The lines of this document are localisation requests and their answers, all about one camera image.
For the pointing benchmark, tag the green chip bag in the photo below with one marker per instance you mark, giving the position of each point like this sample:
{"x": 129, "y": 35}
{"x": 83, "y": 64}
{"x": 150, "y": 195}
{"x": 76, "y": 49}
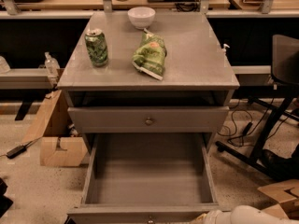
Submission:
{"x": 150, "y": 56}

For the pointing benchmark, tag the black object on floor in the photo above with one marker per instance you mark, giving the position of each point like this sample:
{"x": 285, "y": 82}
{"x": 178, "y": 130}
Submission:
{"x": 5, "y": 202}

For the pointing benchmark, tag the green soda can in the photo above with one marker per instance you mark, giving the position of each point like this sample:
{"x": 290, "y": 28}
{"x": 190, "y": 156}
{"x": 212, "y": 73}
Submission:
{"x": 96, "y": 46}

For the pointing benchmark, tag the tan padded gripper body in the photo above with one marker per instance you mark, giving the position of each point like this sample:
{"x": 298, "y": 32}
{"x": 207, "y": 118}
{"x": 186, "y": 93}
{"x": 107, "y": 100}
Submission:
{"x": 217, "y": 217}

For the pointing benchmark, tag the grey top drawer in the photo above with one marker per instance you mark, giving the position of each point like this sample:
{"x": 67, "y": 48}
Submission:
{"x": 120, "y": 119}

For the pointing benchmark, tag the white pump bottle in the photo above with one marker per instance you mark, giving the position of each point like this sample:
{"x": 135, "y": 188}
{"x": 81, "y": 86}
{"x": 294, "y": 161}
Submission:
{"x": 225, "y": 48}

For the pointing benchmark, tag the grey drawer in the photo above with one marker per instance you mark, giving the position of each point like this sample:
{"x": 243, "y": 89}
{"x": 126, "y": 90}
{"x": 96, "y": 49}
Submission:
{"x": 120, "y": 119}
{"x": 146, "y": 178}

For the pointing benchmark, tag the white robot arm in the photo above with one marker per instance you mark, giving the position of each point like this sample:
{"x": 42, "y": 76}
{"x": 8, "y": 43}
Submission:
{"x": 242, "y": 214}

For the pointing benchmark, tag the white bowl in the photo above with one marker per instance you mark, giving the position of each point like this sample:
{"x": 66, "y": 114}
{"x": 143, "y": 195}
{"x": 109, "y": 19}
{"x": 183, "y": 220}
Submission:
{"x": 141, "y": 17}

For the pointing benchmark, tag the black power adapter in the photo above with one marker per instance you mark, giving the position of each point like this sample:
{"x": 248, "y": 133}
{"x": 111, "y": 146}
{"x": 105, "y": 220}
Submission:
{"x": 16, "y": 151}

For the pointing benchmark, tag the black chair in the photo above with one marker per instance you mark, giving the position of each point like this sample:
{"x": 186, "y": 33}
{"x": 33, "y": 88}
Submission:
{"x": 285, "y": 72}

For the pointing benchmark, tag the grey low shelf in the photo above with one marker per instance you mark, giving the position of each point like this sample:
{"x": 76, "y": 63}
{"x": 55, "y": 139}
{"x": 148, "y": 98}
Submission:
{"x": 26, "y": 79}

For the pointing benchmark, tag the wooden block with notch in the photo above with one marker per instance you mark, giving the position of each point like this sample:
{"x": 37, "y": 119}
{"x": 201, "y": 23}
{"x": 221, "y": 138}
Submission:
{"x": 62, "y": 151}

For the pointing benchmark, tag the slanted wooden board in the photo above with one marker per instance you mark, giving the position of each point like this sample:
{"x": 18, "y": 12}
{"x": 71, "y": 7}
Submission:
{"x": 51, "y": 118}

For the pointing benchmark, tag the cardboard box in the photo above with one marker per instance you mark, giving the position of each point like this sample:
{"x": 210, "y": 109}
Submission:
{"x": 286, "y": 196}

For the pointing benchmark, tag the clear plastic bottle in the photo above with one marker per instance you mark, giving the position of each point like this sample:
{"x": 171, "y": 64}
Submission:
{"x": 52, "y": 67}

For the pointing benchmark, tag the grey drawer cabinet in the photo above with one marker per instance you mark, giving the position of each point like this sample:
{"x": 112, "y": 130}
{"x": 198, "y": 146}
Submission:
{"x": 197, "y": 73}

